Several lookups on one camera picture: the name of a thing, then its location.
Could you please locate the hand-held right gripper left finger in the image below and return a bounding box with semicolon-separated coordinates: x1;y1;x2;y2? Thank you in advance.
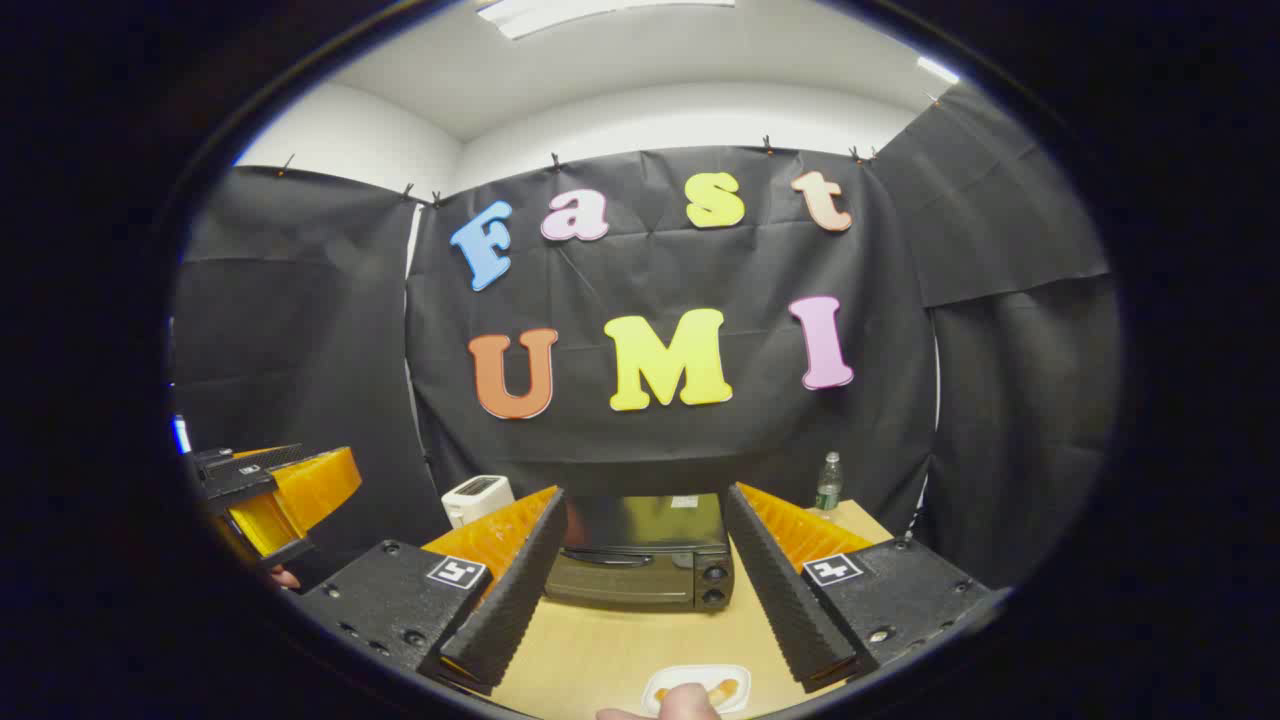
300;486;568;698

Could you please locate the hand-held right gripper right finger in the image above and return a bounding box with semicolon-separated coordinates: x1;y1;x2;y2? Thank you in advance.
725;482;1001;694

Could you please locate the golden croissant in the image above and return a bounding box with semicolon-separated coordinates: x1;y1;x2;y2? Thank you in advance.
655;678;742;706

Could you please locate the black electric oven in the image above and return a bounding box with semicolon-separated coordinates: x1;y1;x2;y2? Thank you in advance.
545;492;736;613

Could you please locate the white toaster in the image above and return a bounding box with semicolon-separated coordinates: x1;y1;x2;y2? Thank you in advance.
441;475;516;529

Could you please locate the clear plastic water bottle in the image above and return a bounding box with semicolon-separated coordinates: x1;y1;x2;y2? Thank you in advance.
815;451;844;517

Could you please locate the white square plate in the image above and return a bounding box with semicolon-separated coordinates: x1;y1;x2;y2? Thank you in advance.
641;664;752;717

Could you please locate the black backdrop cloth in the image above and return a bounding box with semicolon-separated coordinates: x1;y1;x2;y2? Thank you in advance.
170;85;1123;593

